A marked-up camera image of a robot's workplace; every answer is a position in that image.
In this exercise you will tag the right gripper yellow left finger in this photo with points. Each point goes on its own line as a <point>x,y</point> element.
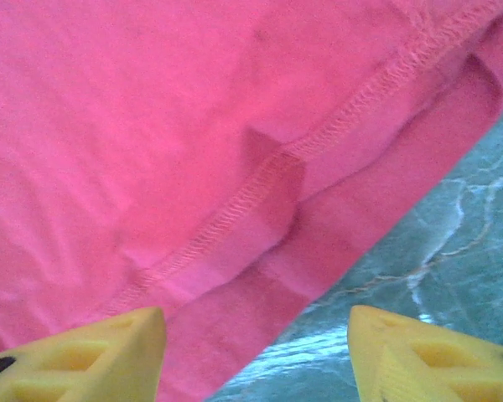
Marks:
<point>88,364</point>

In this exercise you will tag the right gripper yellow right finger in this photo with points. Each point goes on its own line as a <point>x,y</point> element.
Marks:
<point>402,360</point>

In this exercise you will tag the pink red t-shirt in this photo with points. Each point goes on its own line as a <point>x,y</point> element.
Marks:
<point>151,125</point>

